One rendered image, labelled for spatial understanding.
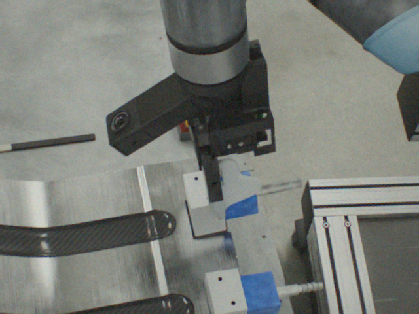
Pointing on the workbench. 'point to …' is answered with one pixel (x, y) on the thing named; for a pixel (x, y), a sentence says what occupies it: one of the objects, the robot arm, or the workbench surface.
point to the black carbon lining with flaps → (151, 222)
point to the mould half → (13, 195)
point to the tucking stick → (47, 142)
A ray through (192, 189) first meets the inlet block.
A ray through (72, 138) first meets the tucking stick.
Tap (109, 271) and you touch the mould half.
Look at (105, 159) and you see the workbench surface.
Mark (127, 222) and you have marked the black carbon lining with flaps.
